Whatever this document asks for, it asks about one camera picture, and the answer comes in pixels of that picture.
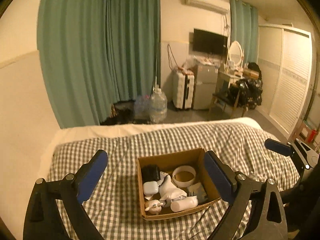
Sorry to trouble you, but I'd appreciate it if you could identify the open cardboard box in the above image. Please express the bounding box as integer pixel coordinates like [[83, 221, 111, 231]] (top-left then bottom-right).
[[137, 148, 220, 221]]

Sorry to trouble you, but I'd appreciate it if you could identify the white louvered wardrobe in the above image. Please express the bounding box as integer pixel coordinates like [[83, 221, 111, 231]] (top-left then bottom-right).
[[258, 24, 313, 138]]

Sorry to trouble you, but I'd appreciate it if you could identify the white oval vanity mirror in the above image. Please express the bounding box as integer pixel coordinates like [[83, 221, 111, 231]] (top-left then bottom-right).
[[228, 41, 244, 67]]

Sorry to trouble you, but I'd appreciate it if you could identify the small silver fridge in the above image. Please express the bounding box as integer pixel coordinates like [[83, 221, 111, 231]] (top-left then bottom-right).
[[193, 63, 218, 110]]

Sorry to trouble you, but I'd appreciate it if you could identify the white air conditioner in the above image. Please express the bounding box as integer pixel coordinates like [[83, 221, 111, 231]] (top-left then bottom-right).
[[185, 0, 230, 15]]

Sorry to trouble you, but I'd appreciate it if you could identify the clear water jug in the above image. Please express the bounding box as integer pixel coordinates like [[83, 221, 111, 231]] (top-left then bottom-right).
[[149, 85, 168, 124]]

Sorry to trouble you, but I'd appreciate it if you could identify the white ribbed suitcase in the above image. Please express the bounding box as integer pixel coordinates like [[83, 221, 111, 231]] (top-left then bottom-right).
[[172, 71, 195, 110]]

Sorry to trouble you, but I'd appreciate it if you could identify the black round compact case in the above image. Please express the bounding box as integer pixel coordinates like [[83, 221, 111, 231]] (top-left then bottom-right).
[[141, 164, 161, 183]]

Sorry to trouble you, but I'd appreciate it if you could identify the white plastic bottle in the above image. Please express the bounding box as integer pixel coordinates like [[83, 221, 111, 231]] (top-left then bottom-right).
[[170, 196, 199, 212]]

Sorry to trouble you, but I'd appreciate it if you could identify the white tape roll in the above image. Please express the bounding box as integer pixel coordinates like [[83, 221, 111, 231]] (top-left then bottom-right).
[[172, 165, 196, 188]]

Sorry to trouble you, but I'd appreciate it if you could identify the large green curtain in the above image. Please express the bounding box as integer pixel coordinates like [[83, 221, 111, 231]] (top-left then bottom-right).
[[37, 0, 161, 128]]

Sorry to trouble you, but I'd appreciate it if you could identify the wooden vanity desk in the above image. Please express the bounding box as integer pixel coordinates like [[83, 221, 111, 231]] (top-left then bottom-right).
[[215, 67, 260, 92]]

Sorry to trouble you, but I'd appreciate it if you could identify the black garbage bag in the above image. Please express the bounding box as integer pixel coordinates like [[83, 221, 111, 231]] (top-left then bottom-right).
[[227, 62, 263, 110]]

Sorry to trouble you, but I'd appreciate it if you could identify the white knit sock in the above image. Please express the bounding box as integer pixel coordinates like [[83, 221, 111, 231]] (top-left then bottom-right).
[[159, 175, 187, 202]]

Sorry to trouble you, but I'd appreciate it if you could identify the wooden chair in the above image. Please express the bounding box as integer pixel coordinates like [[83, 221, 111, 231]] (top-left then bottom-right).
[[209, 90, 247, 117]]

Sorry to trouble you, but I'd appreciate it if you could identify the grey checkered bed quilt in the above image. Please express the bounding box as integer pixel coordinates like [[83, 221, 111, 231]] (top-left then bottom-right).
[[47, 123, 299, 239]]

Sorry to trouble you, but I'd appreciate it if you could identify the green window curtain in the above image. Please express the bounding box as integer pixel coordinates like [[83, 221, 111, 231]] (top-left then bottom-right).
[[229, 0, 259, 63]]

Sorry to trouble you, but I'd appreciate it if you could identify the black wall television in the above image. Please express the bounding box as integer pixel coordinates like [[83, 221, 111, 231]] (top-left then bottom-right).
[[193, 29, 228, 56]]

